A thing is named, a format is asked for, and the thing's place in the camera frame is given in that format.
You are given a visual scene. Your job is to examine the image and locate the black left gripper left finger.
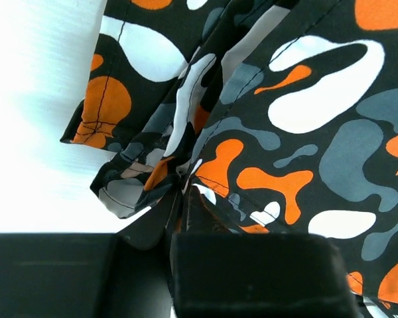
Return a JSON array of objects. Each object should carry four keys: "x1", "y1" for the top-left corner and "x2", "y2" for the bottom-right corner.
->
[{"x1": 0, "y1": 184, "x2": 183, "y2": 318}]

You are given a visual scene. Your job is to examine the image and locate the orange camouflage shorts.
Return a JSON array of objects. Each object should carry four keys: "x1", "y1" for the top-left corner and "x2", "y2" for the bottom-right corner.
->
[{"x1": 61, "y1": 1, "x2": 398, "y2": 317}]

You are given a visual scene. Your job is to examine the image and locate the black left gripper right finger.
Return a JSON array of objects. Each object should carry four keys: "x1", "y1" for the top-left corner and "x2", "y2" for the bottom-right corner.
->
[{"x1": 171, "y1": 186, "x2": 360, "y2": 317}]

